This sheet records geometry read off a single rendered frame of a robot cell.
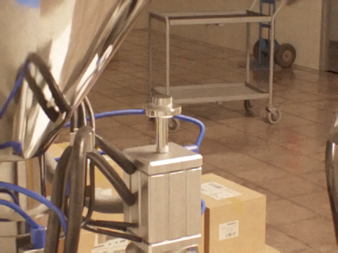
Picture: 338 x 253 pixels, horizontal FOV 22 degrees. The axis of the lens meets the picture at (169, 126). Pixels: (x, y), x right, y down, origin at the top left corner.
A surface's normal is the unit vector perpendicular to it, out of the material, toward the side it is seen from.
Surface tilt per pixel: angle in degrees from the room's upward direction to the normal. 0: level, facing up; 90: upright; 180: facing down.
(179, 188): 90
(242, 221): 90
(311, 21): 90
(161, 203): 90
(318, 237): 0
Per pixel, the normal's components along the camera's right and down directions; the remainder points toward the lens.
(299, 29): -0.87, 0.12
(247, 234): 0.55, 0.20
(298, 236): 0.00, -0.97
